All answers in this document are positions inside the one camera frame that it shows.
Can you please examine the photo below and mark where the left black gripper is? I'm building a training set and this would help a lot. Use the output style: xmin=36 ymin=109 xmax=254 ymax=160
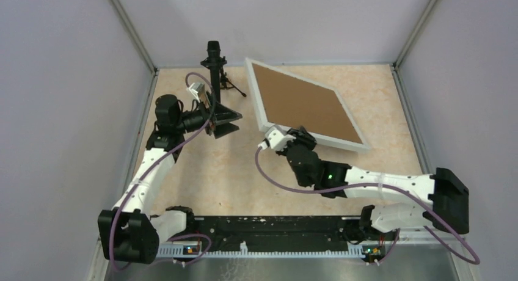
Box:
xmin=175 ymin=91 xmax=242 ymax=138

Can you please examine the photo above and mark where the brown backing board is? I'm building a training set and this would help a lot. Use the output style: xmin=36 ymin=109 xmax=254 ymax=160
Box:
xmin=251 ymin=63 xmax=364 ymax=144

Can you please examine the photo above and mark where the white picture frame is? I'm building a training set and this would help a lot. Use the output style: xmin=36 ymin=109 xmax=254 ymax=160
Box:
xmin=245 ymin=57 xmax=371 ymax=153

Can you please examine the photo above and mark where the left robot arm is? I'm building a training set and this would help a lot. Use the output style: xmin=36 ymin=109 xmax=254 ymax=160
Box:
xmin=98 ymin=94 xmax=243 ymax=264

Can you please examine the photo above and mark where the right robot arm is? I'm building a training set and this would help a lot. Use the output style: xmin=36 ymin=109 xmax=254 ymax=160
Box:
xmin=275 ymin=128 xmax=470 ymax=239

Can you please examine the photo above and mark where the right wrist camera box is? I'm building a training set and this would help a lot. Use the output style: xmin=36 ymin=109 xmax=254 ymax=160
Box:
xmin=258 ymin=125 xmax=296 ymax=151

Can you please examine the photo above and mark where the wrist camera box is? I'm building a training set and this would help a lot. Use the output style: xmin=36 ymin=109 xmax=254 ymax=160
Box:
xmin=188 ymin=82 xmax=207 ymax=103
xmin=258 ymin=125 xmax=296 ymax=151

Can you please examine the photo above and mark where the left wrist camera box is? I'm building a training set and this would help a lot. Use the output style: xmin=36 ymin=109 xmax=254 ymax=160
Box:
xmin=188 ymin=82 xmax=207 ymax=103

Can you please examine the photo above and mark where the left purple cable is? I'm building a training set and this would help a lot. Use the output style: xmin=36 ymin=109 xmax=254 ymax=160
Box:
xmin=109 ymin=71 xmax=215 ymax=272

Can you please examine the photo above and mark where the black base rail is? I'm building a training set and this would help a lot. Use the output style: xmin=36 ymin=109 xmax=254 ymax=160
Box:
xmin=158 ymin=216 xmax=396 ymax=259

